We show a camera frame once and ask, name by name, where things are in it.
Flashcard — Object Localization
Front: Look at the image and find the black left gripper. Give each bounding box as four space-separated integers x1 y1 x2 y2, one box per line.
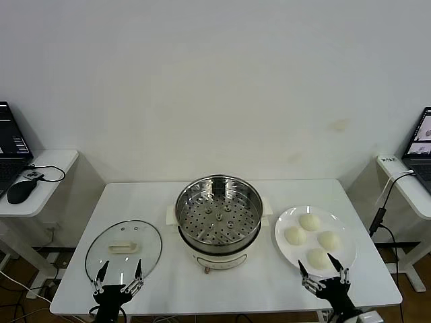
90 258 145 323

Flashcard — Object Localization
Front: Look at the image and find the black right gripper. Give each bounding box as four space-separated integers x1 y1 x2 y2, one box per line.
297 252 356 316

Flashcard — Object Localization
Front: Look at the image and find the white steamed baozi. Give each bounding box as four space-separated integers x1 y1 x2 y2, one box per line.
317 230 343 252
298 213 322 232
284 226 308 247
307 248 333 271

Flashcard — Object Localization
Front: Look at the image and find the glass lid with cream handle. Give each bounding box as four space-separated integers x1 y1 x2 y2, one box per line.
84 219 163 290

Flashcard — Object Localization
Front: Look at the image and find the white round plate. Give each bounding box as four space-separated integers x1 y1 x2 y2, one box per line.
274 205 358 277

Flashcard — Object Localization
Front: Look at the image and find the white floor power strip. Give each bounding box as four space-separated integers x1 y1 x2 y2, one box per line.
26 285 51 299

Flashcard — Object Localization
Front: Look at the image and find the cream electric cooking pot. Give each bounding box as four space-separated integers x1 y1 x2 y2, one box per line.
165 196 274 274

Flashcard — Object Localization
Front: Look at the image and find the white side desk with mouse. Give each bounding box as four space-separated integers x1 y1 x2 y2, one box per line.
0 149 80 280

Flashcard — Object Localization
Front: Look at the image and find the white side desk with label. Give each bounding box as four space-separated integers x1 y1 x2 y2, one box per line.
376 155 431 292

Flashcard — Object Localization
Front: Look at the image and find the black computer mouse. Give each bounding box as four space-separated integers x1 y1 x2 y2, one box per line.
7 180 37 205

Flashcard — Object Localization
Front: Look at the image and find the grey laptop with image windows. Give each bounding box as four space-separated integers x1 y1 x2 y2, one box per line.
401 106 431 193

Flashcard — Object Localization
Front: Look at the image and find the black laptop with dark screen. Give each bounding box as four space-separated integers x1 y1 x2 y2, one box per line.
0 101 35 199

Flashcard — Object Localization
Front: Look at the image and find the black cable with adapter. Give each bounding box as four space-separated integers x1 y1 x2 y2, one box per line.
368 172 416 280

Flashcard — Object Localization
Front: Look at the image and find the white laptop cable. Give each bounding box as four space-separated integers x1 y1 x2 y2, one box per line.
379 170 416 205

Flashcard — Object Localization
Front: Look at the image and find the black dongle cable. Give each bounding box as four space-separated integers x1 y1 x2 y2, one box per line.
26 164 66 183

